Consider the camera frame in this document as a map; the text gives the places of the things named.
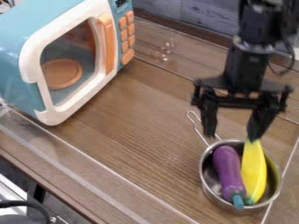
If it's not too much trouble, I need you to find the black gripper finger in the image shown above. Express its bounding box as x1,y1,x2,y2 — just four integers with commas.
245,102,278,142
200,99,218,138

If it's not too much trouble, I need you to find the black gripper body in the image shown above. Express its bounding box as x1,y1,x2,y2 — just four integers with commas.
190,43,294,113

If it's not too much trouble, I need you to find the purple toy eggplant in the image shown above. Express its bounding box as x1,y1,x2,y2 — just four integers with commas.
212,145,246,210

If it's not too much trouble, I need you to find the silver pot with wire handle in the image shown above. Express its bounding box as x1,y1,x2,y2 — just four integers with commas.
186,111,282,215

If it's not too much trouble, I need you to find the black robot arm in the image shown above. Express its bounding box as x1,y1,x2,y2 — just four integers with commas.
190,0,299,141

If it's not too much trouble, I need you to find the yellow toy corn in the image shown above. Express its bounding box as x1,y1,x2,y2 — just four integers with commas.
240,139,266,205

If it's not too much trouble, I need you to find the orange microwave turntable plate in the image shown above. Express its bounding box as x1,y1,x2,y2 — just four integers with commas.
41,58,82,89

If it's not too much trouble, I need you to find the blue toy microwave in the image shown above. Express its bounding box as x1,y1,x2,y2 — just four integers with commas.
0,0,136,126

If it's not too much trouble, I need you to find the black cable bottom left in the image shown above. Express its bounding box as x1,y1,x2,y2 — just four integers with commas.
0,200,53,224

